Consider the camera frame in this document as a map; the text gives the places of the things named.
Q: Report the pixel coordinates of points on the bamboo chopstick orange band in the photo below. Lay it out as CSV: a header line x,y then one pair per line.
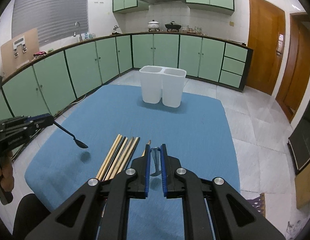
x,y
119,158

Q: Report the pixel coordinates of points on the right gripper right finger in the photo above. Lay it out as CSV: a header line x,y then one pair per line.
x,y
172,187

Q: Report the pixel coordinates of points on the blue table cloth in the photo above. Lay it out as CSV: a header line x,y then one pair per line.
x,y
62,176

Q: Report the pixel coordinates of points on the green lower kitchen cabinets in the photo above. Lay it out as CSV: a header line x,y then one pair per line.
x,y
51,83

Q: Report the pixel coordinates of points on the grey metal spoon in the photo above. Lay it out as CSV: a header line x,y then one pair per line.
x,y
155,154

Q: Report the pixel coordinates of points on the chrome kitchen faucet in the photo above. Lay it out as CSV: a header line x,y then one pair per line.
x,y
77,31

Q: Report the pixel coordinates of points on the white double utensil holder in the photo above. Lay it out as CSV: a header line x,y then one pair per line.
x,y
162,84

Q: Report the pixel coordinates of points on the black spoon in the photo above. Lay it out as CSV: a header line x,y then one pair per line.
x,y
80,144

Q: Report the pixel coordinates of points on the metal kettle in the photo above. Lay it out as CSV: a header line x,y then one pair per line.
x,y
115,30

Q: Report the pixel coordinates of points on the black cabinet at right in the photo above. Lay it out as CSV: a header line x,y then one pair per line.
x,y
299,143

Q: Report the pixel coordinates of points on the light wooden chopstick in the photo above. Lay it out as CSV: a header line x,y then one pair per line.
x,y
108,157

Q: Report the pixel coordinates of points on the cardboard box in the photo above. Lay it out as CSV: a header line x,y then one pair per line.
x,y
302,184

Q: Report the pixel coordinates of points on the cardboard board with bracket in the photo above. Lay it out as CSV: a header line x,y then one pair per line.
x,y
19,51

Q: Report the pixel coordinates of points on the black chopstick gold band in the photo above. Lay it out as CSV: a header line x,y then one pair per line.
x,y
113,158

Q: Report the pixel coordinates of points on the bamboo chopstick red end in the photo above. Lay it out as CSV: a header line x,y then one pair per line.
x,y
111,158

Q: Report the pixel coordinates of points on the black wok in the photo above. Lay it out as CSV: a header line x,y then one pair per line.
x,y
172,27

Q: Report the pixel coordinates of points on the patterned floor mat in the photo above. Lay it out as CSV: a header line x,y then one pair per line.
x,y
259,203

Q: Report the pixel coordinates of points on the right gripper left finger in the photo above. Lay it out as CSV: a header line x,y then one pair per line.
x,y
141,178

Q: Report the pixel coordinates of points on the brown wooden door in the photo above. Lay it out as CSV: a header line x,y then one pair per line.
x,y
267,29

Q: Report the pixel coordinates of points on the bamboo chopstick red pattern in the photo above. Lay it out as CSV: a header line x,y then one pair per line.
x,y
113,174

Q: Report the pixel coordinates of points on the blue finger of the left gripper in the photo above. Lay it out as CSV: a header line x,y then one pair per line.
x,y
42,121

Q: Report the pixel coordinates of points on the white cooking pot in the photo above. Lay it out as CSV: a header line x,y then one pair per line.
x,y
153,26

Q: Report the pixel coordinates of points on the person's left hand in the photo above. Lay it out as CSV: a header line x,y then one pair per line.
x,y
6,172

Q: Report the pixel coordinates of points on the grey window blind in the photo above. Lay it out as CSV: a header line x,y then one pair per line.
x,y
54,19

